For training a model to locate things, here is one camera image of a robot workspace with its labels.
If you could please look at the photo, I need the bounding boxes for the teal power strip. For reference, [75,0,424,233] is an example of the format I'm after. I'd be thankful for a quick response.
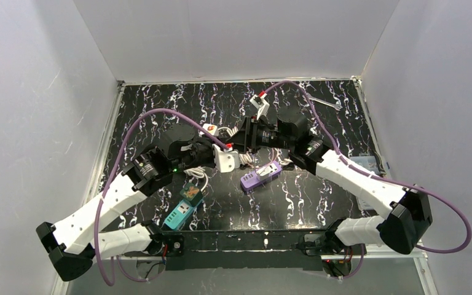
[163,200,197,231]

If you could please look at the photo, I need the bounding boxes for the thin pink charging cable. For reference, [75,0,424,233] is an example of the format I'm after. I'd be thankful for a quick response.
[270,148,292,168]

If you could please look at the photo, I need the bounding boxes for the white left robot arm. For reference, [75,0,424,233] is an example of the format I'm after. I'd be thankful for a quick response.
[36,124,219,281]

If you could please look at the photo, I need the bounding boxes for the clear plastic parts box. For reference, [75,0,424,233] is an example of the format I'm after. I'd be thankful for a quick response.
[350,155,381,175]

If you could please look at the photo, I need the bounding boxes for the white cable of purple strip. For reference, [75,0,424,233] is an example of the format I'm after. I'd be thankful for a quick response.
[218,126,257,168]

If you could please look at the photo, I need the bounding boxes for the purple power strip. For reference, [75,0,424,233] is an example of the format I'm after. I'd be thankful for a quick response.
[240,161,282,192]

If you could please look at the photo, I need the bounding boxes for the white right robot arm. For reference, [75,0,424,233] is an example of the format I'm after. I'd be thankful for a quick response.
[222,111,433,254]

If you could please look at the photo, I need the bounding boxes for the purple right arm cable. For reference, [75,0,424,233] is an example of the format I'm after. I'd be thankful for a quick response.
[260,80,472,281]

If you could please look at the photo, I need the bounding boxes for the green dragon socket cube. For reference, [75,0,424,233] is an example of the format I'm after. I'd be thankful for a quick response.
[179,183,203,207]

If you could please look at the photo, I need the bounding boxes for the silver wrench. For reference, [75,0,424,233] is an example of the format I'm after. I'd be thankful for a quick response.
[308,95,342,111]

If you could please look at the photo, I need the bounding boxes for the small white cube charger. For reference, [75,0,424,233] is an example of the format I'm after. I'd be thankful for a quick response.
[256,164,275,180]

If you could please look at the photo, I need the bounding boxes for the white multi-socket adapter plug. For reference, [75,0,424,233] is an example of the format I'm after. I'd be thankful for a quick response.
[202,124,219,136]

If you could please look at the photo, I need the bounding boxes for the white cable of teal strip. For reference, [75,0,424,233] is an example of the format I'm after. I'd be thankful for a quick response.
[185,166,209,192]

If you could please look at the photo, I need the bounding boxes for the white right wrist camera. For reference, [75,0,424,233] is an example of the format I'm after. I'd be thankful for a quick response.
[250,91,270,119]

